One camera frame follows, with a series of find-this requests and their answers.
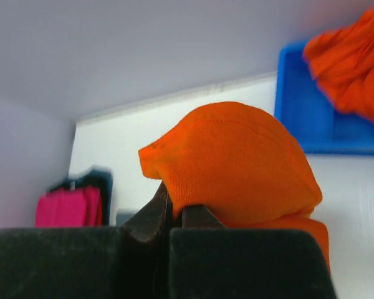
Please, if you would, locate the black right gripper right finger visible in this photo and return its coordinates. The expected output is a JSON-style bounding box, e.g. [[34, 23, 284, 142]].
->
[[168, 206, 337, 298]]

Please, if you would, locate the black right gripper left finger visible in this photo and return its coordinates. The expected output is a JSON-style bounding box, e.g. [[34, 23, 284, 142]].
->
[[0, 184, 170, 299]]

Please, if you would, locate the orange t shirt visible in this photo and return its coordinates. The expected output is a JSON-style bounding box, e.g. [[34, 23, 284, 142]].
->
[[138, 8, 374, 259]]

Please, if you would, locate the folded pink t shirt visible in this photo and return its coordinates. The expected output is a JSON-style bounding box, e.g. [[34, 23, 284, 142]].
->
[[35, 186, 103, 228]]

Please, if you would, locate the folded dark t shirt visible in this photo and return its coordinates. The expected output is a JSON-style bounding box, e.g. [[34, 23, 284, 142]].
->
[[47, 168, 113, 225]]

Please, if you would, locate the blue plastic bin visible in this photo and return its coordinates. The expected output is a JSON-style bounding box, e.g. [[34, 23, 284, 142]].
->
[[274, 41, 374, 156]]

